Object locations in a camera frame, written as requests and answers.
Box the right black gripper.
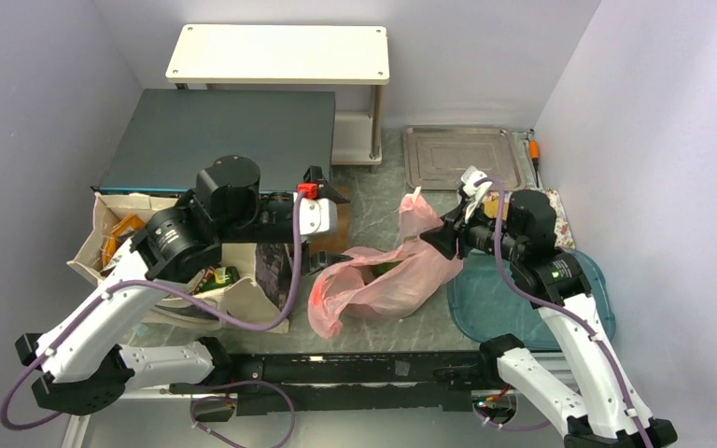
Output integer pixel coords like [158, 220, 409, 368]
[420, 196, 526, 261]

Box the pink plastic grocery bag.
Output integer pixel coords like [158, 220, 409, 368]
[307, 189, 463, 339]

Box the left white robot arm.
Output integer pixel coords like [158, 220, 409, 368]
[15, 155, 344, 417]

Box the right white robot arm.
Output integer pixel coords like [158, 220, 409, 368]
[420, 189, 678, 447]

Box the green pepper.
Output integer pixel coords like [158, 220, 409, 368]
[371, 260, 401, 278]

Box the teal plastic tray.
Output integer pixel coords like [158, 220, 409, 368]
[446, 245, 617, 351]

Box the silver metal tray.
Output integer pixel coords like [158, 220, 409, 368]
[403, 126, 526, 190]

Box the beige canvas tote bag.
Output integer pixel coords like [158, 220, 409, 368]
[67, 192, 291, 330]

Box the floral cloth mat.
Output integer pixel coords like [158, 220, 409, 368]
[482, 189, 576, 249]

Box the orange snack packet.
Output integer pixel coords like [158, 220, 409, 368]
[101, 213, 146, 269]

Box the white two-tier shelf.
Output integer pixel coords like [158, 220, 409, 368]
[165, 23, 390, 168]

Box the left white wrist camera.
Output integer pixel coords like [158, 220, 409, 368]
[293, 183, 338, 237]

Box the orange handled screwdriver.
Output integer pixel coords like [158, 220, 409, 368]
[527, 140, 541, 188]

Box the dark blue network switch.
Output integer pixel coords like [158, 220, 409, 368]
[93, 89, 336, 196]

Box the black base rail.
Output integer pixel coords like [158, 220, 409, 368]
[169, 351, 521, 416]

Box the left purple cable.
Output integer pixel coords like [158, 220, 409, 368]
[0, 189, 308, 448]

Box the purple cable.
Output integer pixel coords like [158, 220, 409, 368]
[470, 175, 656, 448]
[0, 189, 308, 448]

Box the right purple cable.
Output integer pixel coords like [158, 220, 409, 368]
[470, 175, 656, 448]

